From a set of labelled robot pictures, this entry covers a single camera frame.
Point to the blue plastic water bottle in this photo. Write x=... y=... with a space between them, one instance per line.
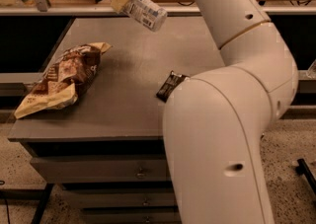
x=145 y=12

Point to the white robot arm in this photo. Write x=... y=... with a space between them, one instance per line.
x=213 y=122

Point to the brown chip bag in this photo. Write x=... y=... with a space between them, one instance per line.
x=69 y=77

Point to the black snack bar wrapper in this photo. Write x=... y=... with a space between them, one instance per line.
x=174 y=80

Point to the grey drawer cabinet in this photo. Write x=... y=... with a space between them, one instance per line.
x=106 y=151

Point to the black floor stand bar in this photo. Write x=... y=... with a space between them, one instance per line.
x=39 y=195

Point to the black frame leg right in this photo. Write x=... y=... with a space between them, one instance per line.
x=303 y=170

